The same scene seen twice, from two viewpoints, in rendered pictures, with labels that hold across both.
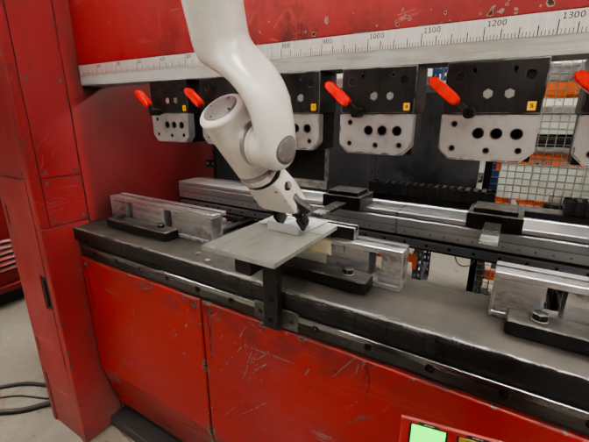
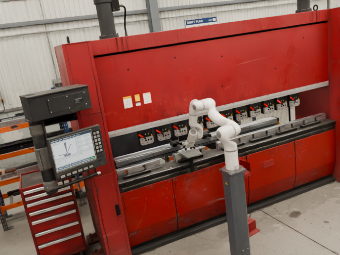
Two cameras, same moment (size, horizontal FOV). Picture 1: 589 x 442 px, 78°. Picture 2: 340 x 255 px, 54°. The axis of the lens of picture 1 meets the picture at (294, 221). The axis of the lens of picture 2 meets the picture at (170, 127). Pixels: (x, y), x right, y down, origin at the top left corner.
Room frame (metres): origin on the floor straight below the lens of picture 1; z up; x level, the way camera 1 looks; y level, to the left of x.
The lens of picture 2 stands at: (-1.22, 2.90, 2.24)
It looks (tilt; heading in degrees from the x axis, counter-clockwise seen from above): 15 degrees down; 308
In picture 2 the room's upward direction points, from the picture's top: 8 degrees counter-clockwise
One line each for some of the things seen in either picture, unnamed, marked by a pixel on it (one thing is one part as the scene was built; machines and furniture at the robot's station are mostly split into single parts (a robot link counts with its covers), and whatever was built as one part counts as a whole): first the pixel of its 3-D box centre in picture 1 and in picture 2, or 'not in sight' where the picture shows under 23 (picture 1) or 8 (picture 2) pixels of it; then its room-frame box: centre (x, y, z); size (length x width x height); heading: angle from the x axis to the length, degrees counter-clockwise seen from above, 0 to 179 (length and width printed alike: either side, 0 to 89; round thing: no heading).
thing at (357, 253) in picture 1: (326, 251); (188, 154); (0.84, -0.08, 0.92); 0.39 x 0.06 x 0.10; 58
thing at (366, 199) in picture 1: (337, 201); (178, 144); (1.01, -0.12, 1.01); 0.26 x 0.12 x 0.05; 148
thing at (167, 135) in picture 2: (233, 111); (162, 131); (0.99, 0.16, 1.26); 0.15 x 0.09 x 0.17; 58
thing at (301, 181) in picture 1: (308, 167); (182, 138); (0.87, -0.03, 1.13); 0.10 x 0.02 x 0.10; 58
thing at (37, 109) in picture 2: not in sight; (65, 139); (1.17, 1.26, 1.53); 0.51 x 0.25 x 0.85; 73
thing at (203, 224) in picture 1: (164, 216); (139, 168); (1.16, 0.44, 0.92); 0.50 x 0.06 x 0.10; 58
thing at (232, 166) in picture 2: not in sight; (231, 159); (0.11, 0.32, 1.09); 0.19 x 0.19 x 0.18
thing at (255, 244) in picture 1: (273, 237); (189, 152); (0.75, 0.04, 1.00); 0.26 x 0.18 x 0.01; 148
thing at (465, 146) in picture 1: (490, 111); (210, 120); (0.68, -0.35, 1.26); 0.15 x 0.09 x 0.17; 58
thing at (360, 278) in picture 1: (309, 270); (190, 158); (0.80, -0.04, 0.89); 0.30 x 0.05 x 0.03; 58
